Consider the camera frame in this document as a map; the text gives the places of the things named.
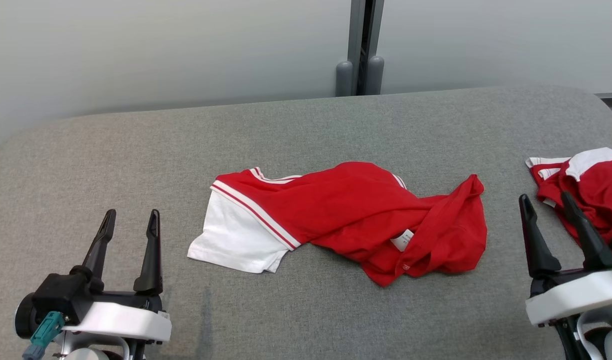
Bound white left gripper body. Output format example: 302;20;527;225
66;266;172;344

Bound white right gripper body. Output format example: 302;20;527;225
525;267;612;327

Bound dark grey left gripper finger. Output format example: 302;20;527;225
82;209;117;294
134;209;164;296

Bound red shorts with white stripes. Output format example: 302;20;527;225
525;147;612;249

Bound teal cable connector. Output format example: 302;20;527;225
22;311;65;360

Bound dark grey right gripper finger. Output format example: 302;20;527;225
561;191;612;272
518;194;562;279

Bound red shirt with white sleeves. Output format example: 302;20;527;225
187;161;488;288

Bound grey metal partition post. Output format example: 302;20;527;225
336;0;385;97

